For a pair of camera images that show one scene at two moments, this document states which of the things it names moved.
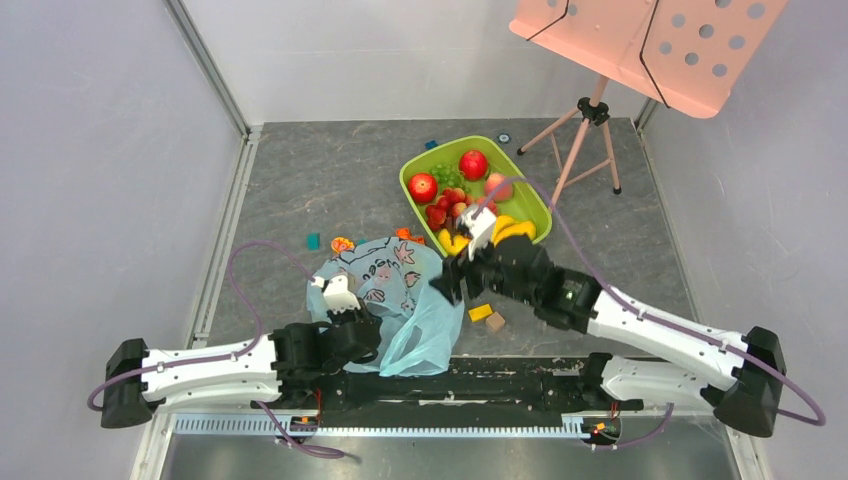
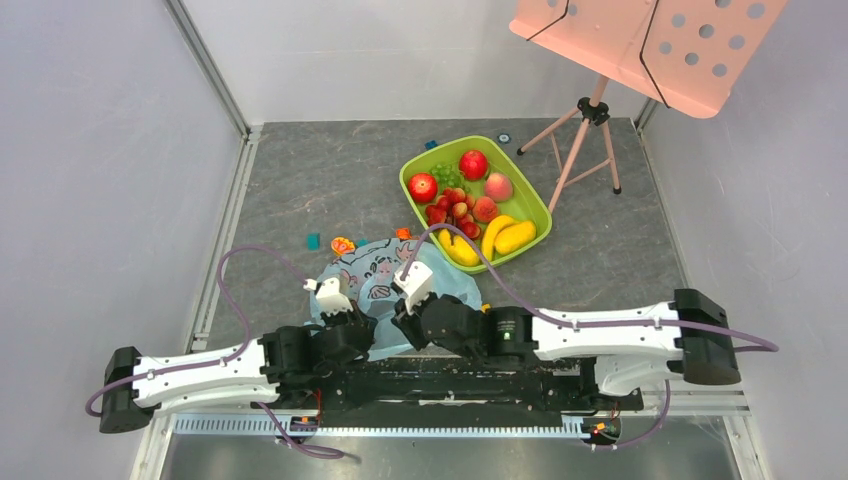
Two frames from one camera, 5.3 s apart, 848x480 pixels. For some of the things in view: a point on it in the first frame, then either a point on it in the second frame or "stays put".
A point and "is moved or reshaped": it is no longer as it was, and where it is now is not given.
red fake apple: (473, 165) stays put
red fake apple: (422, 188) stays put
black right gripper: (460, 277) -> (408, 316)
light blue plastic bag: (421, 327) is moved or reshaped
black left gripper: (363, 311) stays put
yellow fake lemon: (455, 248) stays put
